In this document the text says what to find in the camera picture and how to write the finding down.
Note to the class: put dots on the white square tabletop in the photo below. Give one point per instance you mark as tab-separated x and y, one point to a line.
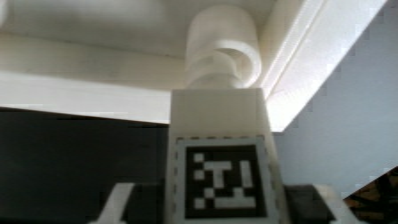
101	54

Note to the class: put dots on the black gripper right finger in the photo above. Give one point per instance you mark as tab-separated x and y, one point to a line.
317	206

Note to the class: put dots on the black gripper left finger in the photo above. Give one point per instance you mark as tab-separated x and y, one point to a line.
134	204

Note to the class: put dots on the white table leg with tag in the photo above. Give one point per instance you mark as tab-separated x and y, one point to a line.
223	180

